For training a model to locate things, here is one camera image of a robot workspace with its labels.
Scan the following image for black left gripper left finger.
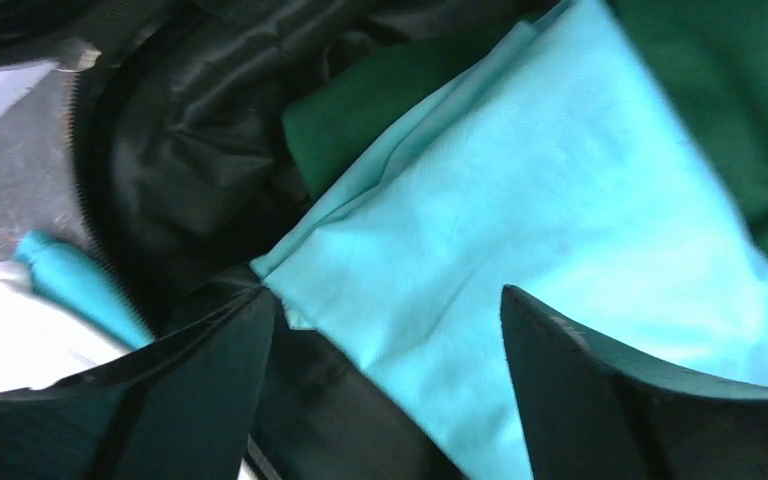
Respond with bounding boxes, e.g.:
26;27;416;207
0;288;276;479

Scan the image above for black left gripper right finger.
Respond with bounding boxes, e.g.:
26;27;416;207
500;285;768;479

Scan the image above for turquoise shorts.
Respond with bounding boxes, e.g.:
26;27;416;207
13;230;154;350

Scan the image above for white garment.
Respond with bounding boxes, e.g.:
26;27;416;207
0;261;131;393

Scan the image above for light mint garment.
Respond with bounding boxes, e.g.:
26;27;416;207
252;1;768;479

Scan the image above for dark green shirt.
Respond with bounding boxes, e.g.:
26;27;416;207
281;1;768;256

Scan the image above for black suitcase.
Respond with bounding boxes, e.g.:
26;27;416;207
0;1;546;479

